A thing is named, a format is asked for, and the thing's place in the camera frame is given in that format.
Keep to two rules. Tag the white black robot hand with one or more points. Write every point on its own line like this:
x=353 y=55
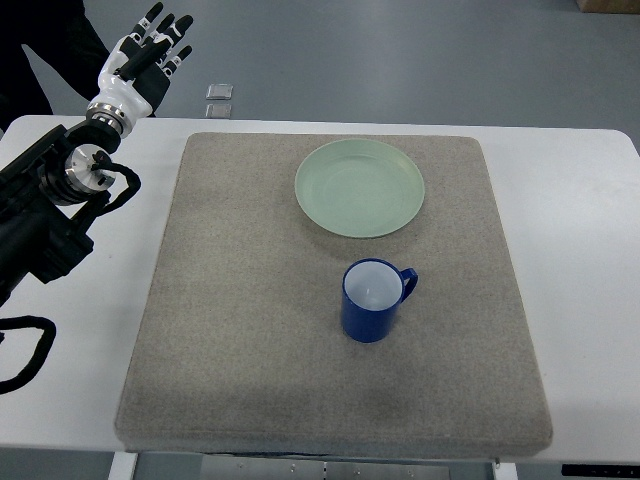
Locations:
x=138 y=72

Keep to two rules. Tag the blue mug white inside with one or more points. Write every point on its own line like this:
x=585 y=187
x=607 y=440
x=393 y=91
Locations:
x=372 y=291

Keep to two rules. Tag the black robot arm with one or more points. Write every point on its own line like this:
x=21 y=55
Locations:
x=52 y=193

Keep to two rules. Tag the upper floor socket plate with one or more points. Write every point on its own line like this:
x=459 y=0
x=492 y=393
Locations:
x=219 y=92

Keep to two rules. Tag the light green plate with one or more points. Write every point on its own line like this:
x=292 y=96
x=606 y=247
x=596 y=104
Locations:
x=359 y=188

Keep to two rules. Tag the grey felt mat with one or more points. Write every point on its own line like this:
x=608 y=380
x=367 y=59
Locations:
x=241 y=348

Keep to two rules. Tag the cardboard box corner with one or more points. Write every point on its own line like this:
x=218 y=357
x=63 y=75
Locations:
x=609 y=6

